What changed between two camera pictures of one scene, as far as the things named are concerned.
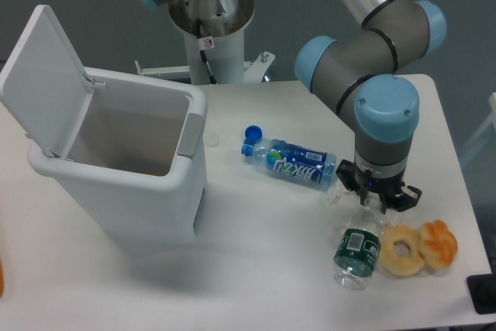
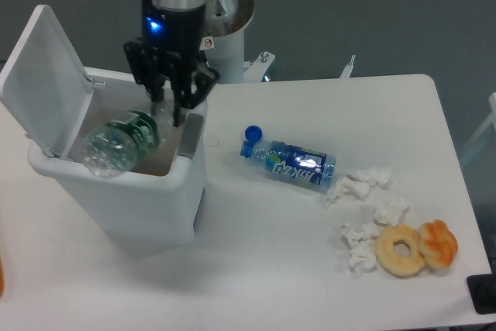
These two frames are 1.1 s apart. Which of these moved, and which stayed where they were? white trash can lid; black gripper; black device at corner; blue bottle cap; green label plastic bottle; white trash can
Moved: black gripper; green label plastic bottle
Stayed: white trash can lid; white trash can; black device at corner; blue bottle cap
